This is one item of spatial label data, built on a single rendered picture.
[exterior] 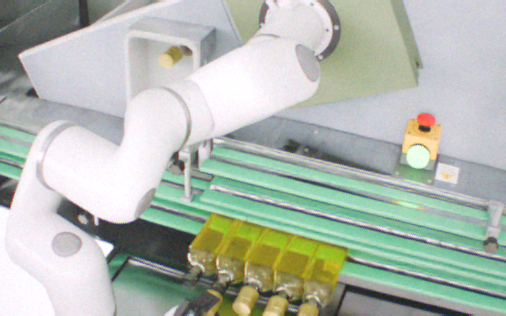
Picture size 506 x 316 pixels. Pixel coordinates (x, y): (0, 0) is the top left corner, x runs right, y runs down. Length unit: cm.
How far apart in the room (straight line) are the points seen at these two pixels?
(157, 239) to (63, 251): 81
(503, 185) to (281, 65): 63
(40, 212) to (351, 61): 65
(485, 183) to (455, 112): 15
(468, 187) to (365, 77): 30
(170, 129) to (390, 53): 54
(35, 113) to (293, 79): 92
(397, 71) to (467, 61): 16
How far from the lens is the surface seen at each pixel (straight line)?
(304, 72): 90
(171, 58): 138
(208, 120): 84
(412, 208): 124
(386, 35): 117
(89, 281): 78
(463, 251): 129
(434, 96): 132
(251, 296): 120
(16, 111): 169
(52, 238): 79
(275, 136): 135
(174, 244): 156
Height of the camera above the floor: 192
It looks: 51 degrees down
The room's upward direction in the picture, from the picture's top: 147 degrees counter-clockwise
